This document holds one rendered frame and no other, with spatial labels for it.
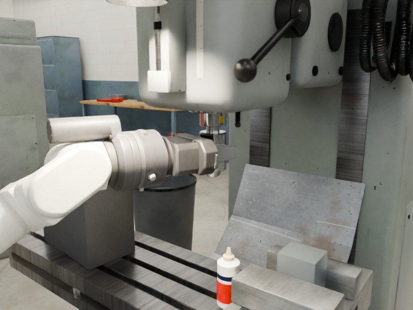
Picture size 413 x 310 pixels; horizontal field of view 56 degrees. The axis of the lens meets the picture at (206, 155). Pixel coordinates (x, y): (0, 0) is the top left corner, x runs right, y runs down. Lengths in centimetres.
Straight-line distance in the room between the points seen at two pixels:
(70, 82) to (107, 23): 135
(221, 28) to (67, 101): 746
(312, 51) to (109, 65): 701
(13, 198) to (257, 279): 35
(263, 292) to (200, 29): 38
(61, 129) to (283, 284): 38
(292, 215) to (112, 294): 46
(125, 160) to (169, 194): 199
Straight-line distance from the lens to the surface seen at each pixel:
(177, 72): 55
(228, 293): 71
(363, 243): 100
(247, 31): 55
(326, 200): 96
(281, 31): 57
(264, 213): 101
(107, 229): 87
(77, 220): 86
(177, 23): 56
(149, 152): 56
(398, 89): 91
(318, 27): 71
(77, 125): 55
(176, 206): 257
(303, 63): 68
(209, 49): 54
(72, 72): 800
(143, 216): 264
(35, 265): 102
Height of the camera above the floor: 137
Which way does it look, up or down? 12 degrees down
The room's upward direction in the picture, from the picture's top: straight up
